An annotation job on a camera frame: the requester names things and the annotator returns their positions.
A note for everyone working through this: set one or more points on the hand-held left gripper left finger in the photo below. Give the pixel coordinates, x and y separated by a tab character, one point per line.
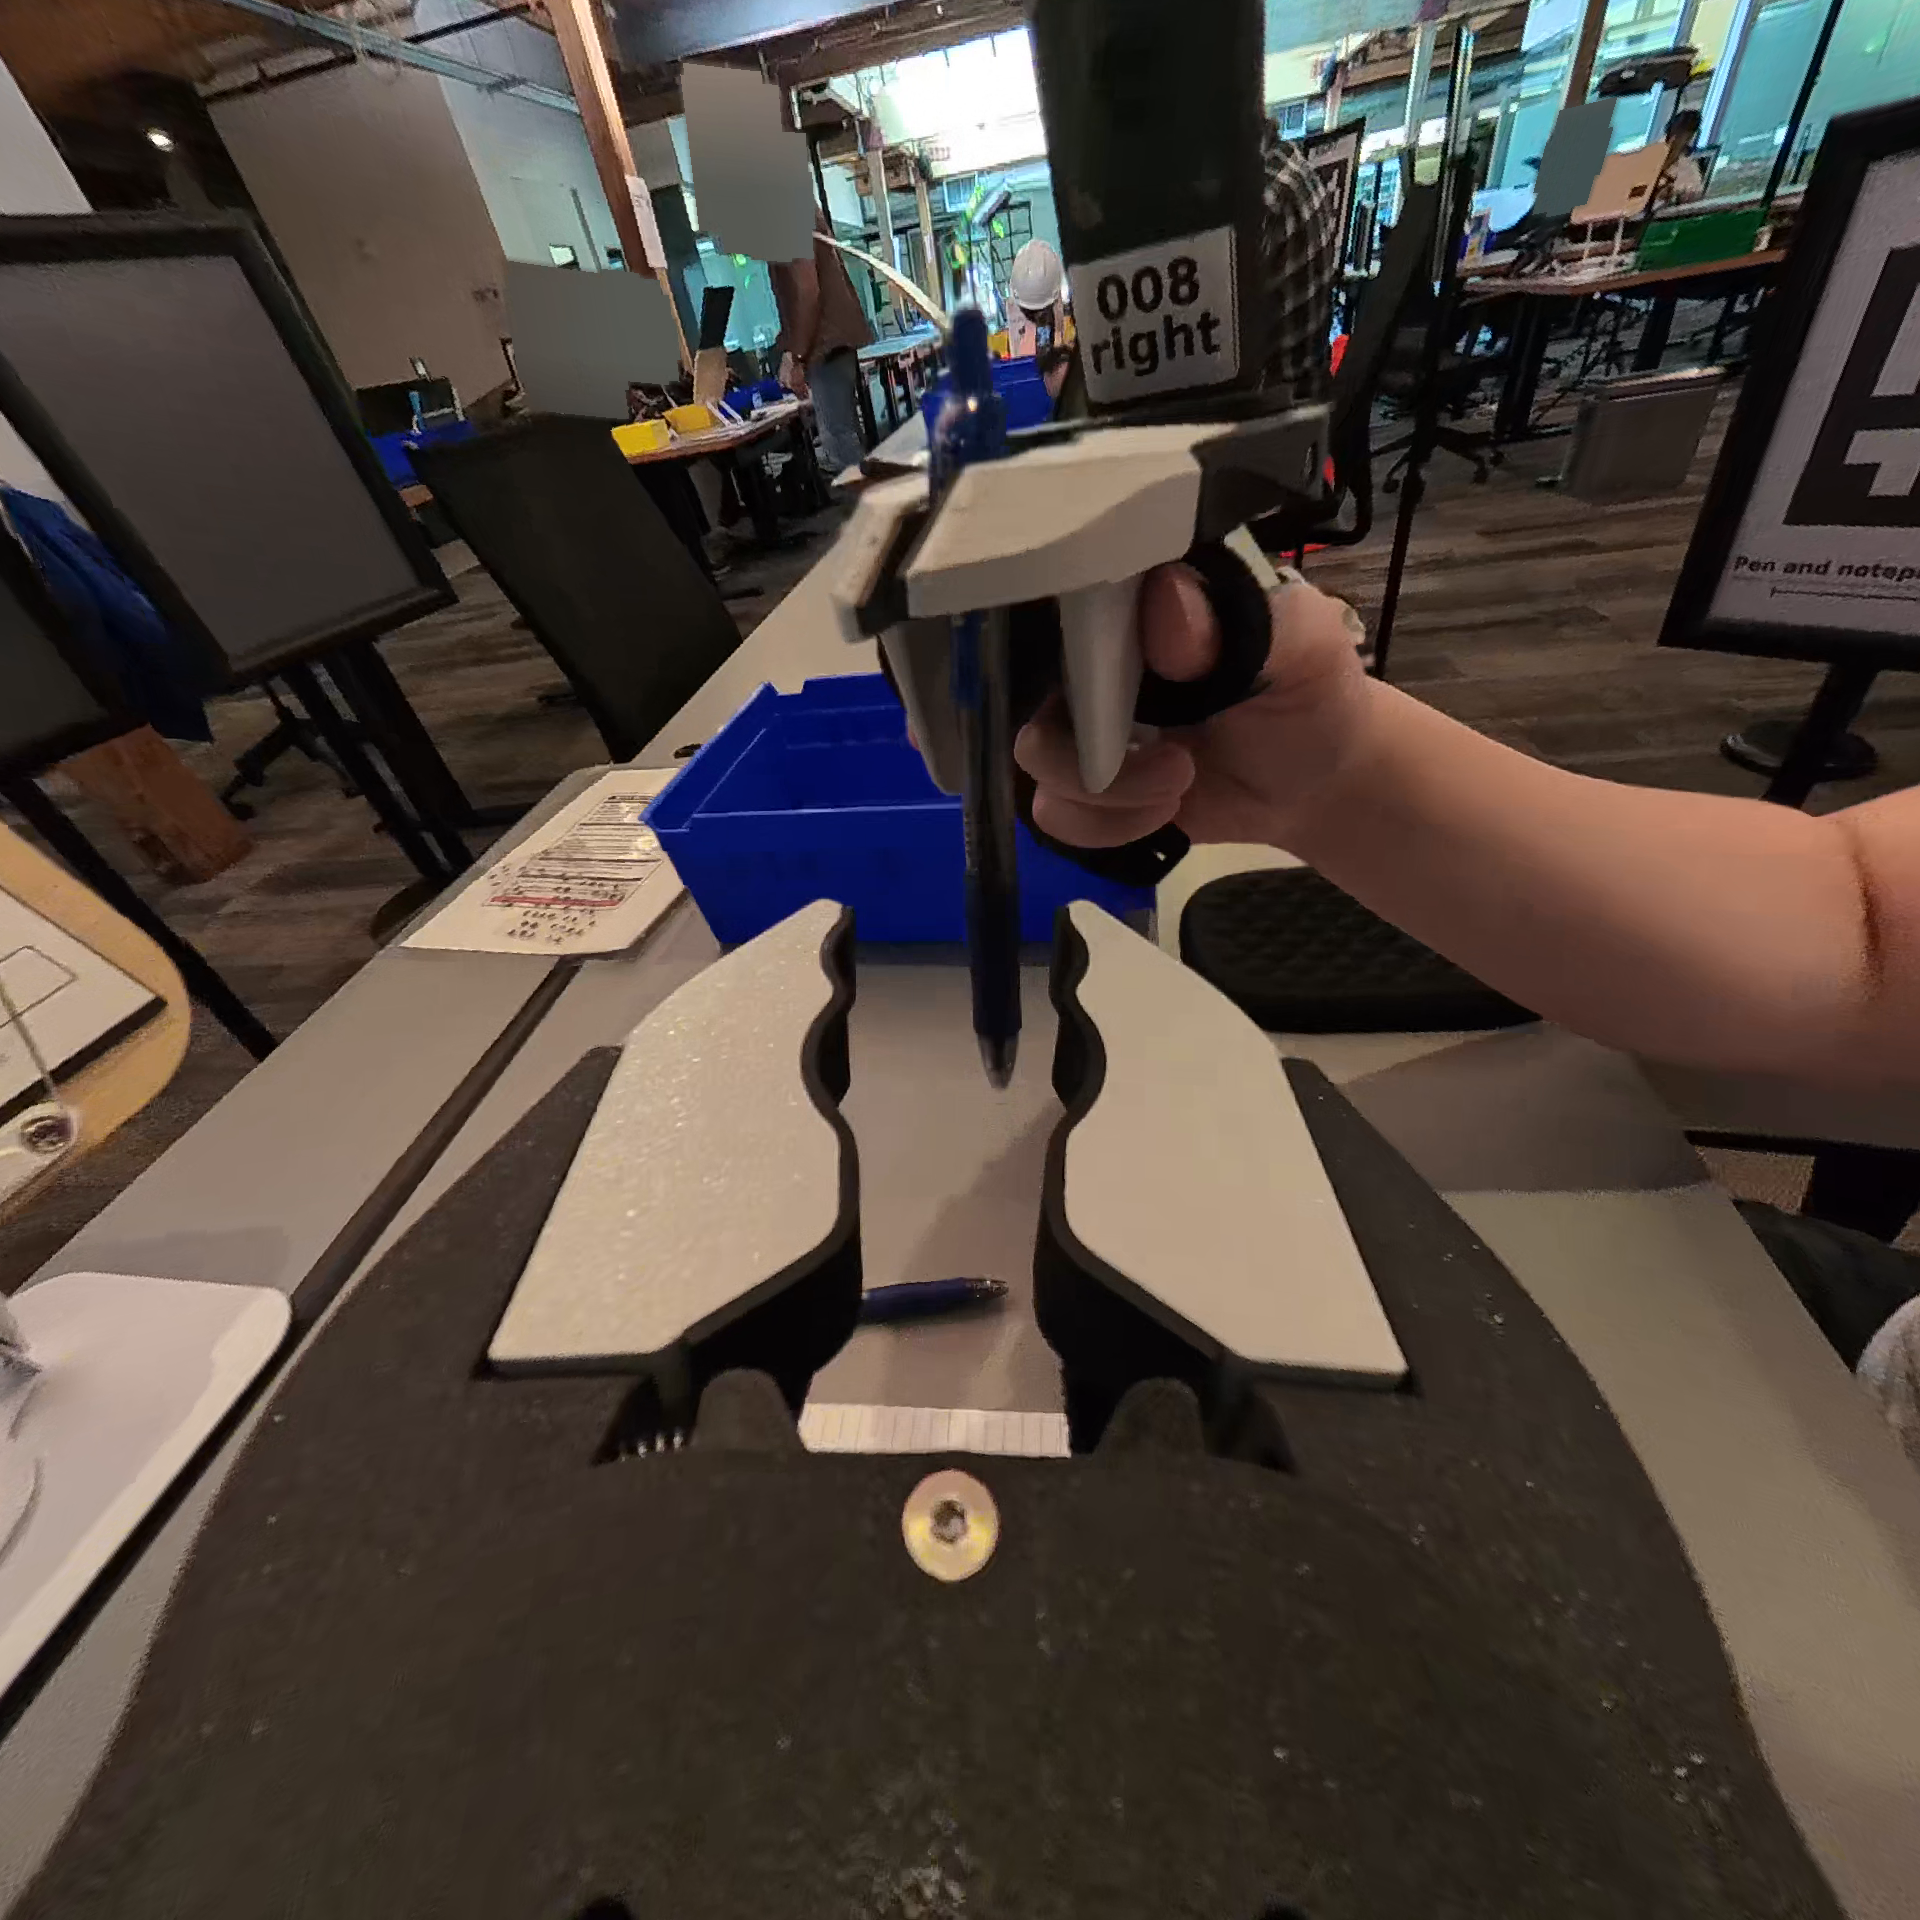
674	1186

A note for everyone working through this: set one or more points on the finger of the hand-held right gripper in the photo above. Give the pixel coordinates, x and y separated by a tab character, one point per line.
879	570
1049	524

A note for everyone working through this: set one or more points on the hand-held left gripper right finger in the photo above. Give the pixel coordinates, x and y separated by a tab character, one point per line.
1215	1186

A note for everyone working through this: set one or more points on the blue retractable pen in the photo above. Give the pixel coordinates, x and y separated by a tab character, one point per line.
931	1300
993	960

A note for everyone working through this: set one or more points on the white lined notepad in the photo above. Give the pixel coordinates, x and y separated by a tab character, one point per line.
931	1435

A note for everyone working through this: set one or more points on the person's right forearm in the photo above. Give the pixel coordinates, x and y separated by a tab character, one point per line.
1650	932

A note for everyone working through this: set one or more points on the person's right hand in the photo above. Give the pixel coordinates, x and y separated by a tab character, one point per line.
1277	751

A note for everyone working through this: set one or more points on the blue plastic bin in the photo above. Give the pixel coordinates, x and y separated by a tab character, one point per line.
1027	394
795	840

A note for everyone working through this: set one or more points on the white hard hat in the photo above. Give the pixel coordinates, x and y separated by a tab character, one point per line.
1038	270

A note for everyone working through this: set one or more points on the yellow plastic bin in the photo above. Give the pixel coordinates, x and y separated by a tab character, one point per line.
646	435

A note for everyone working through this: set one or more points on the printed paper sheet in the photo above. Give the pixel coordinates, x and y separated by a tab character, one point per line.
555	869

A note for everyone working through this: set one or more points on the green plastic bin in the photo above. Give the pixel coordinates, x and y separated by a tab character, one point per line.
1703	242

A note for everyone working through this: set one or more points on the grey metal box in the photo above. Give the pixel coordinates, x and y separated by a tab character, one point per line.
1642	435

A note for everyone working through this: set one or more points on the instruction sheet on stand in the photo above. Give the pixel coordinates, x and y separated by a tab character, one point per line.
136	1395

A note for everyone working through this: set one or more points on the person's dark pants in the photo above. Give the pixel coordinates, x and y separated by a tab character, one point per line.
1830	1276

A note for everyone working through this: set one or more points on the wooden box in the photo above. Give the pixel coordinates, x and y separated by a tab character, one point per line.
150	811

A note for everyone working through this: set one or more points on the black framed sign stand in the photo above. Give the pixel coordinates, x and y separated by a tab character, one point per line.
1799	570

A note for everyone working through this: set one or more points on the blue jacket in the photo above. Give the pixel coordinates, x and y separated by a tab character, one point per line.
105	616

